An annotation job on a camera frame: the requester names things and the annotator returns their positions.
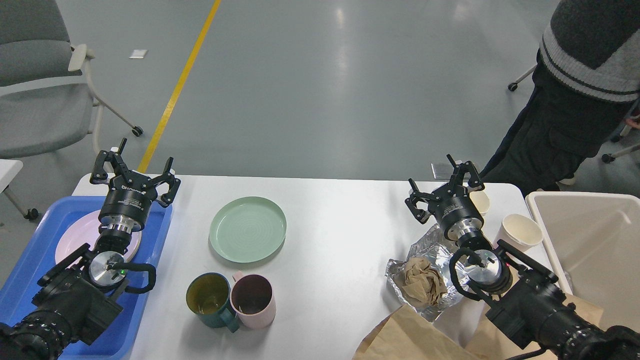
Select crumpled brown paper ball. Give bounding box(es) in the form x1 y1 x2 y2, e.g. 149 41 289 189
401 257 448 307

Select dark teal mug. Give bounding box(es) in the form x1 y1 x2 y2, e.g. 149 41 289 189
185 272 240 333

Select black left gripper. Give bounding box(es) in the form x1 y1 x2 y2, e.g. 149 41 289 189
90 137 181 233

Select white paper cup behind gripper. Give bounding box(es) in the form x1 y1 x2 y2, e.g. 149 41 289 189
469 190 491 216

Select pink plate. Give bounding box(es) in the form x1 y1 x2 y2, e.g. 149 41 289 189
55 210 142 264

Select white side table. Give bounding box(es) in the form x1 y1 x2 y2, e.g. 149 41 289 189
0 159 40 221

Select beige plastic bin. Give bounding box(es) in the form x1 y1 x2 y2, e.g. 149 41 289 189
526 191 640 331

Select grey floor plate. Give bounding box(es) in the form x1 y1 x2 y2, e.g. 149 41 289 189
430 161 482 183

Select pink mug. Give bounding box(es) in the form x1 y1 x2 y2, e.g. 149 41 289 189
230 270 277 330

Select brown paper bag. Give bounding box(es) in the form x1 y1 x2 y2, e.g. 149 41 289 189
352 293 605 360

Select grey office chair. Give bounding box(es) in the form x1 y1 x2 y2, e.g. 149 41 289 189
0 0 119 160

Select person in grey sweater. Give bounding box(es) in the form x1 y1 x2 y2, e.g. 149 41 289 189
480 0 640 195

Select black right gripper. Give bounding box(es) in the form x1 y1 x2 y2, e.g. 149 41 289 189
404 153 485 246

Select crumpled aluminium foil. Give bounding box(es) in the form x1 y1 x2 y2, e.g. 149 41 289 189
385 224 463 322

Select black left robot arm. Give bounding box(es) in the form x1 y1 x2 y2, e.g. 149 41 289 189
1 138 181 360

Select green plate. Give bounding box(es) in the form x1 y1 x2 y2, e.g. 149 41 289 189
208 196 288 264

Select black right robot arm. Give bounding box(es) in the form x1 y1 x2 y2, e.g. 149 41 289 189
405 155 640 360

